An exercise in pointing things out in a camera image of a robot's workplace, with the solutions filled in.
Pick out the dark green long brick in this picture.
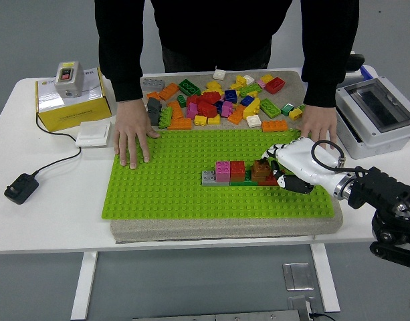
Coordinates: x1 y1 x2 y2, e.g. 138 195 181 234
178 78 201 96

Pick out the lime green long brick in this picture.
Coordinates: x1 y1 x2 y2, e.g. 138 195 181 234
260 98 282 118

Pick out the pink built toy brick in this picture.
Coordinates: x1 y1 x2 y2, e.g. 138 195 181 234
215 160 231 183

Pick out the person's left hand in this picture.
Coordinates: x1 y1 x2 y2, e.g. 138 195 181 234
296 105 338 150

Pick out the blue plastic bin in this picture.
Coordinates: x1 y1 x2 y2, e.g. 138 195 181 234
358 64 376 83

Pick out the black adapter cord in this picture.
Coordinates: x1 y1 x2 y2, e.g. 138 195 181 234
32 113 82 177

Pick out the person's torso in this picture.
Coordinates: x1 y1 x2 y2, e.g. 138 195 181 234
94 0 361 73

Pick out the grey-brown foam mat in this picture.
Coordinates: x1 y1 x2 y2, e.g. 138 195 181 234
110 70 345 244

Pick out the grey long toy brick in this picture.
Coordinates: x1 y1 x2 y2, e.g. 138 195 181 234
140 78 166 92

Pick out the large red toy brick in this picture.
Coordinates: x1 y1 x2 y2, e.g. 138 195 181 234
264 76 286 95

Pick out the yellow cardboard box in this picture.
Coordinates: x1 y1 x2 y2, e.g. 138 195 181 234
35 66 112 132

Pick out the grey enclosure with clear lid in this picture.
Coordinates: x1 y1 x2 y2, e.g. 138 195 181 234
334 76 410 161

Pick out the black charger plug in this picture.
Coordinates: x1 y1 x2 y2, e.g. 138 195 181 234
348 53 365 73

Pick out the green studded baseplate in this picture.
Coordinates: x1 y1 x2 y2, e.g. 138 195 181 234
101 128 335 221

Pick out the white power socket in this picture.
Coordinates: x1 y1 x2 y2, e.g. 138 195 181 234
344 70 369 88

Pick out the yellow sloped toy brick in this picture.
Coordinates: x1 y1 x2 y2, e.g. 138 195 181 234
243 97 261 120

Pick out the white table leg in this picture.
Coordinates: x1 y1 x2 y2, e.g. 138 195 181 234
310 243 341 314
70 251 99 321

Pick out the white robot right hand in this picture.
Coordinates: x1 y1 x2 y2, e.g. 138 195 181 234
260 136 345 198

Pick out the grey metal bar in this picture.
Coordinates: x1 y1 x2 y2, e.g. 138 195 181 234
132 310 312 321

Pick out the dark green built brick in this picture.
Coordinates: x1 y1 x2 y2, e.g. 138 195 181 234
229 169 259 187

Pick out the white square wall switch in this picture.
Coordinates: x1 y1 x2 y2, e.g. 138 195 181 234
75 120 112 148

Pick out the black power adapter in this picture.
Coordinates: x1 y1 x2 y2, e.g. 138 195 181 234
3 173 39 205

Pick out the orange long toy brick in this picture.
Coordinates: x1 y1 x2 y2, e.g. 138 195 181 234
167 117 193 130
261 119 288 132

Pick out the person's right hand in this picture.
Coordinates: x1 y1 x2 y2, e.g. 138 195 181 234
113 99 161 170

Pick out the grey built toy brick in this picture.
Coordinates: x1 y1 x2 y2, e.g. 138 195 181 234
201 169 231 187

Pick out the silver floor bracket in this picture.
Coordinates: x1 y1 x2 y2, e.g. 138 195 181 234
287 296 326 321

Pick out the silver floor plate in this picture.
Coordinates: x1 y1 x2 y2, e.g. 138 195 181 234
282 263 315 291

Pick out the grey push-button switch box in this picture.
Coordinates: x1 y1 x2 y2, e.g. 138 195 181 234
54 60 85 99

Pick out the red square built brick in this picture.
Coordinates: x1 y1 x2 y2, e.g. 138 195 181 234
229 160 247 183

